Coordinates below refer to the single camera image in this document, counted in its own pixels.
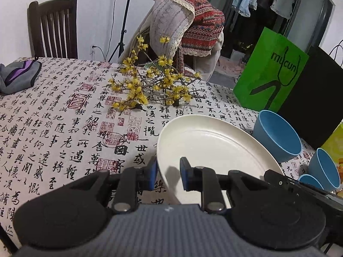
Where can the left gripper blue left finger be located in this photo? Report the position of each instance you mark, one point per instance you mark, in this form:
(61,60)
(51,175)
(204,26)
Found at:
(150,173)

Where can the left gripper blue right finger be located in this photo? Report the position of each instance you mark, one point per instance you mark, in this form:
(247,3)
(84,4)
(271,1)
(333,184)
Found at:
(186,172)

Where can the blue bowl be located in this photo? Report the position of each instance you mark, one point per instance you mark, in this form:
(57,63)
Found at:
(277,136)
(310,180)
(323,168)

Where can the cream plate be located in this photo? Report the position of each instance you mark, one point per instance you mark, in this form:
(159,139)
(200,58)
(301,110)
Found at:
(210,142)

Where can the yellow green gift box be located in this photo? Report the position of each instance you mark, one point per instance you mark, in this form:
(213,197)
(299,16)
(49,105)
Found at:
(334,147)

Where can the yellow flower branch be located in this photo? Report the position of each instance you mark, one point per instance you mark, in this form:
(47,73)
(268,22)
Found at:
(160,82)

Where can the calligraphy print tablecloth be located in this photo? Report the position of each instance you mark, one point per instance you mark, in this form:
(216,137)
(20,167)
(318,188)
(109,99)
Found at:
(64,128)

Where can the black paper bag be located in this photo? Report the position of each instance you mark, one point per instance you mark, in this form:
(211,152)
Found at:
(314,106)

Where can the green paper shopping bag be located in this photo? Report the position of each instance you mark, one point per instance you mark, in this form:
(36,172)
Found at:
(271,72)

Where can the studio lamp on stand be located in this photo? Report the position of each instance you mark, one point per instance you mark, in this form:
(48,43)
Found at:
(120,46)

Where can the chair draped with patterned blankets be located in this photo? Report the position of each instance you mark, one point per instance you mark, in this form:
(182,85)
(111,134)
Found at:
(179,28)

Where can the grey purple pouch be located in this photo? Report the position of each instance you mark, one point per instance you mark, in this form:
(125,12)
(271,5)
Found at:
(19,75)

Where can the dark wooden chair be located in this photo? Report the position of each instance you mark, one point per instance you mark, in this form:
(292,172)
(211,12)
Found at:
(52,27)

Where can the black sliding door frame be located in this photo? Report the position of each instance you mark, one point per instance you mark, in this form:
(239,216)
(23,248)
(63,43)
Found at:
(305,28)

